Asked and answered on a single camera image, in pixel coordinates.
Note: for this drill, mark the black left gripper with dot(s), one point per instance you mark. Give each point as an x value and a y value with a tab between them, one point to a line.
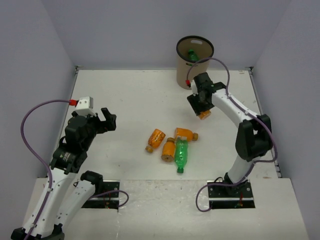
110	123

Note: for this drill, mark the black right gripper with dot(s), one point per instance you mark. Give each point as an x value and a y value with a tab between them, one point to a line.
198	108

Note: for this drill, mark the orange bottle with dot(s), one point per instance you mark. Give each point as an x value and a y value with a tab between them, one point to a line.
168	150
204	114
185	134

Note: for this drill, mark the green bottle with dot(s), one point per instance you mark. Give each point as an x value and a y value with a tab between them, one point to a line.
192	56
181	155

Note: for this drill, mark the orange bottle floral label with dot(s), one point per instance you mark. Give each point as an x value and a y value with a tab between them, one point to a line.
155	140

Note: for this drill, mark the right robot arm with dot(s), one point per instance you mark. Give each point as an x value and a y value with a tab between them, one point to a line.
253	138

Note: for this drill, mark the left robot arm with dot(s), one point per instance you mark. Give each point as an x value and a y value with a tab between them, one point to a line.
53	212

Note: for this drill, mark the brown cardboard bin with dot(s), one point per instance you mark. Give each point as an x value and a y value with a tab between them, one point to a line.
184	70

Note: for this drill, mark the green bottle front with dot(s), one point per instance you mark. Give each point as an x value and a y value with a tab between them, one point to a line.
181	155

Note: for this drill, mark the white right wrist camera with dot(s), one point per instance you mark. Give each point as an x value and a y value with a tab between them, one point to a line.
191	85

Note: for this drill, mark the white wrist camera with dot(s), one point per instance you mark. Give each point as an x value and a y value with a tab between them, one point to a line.
85	106
191	85

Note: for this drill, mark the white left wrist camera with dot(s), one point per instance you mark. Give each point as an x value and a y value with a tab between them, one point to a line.
85	106

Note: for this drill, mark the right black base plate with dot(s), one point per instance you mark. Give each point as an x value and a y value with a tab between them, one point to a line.
239	197

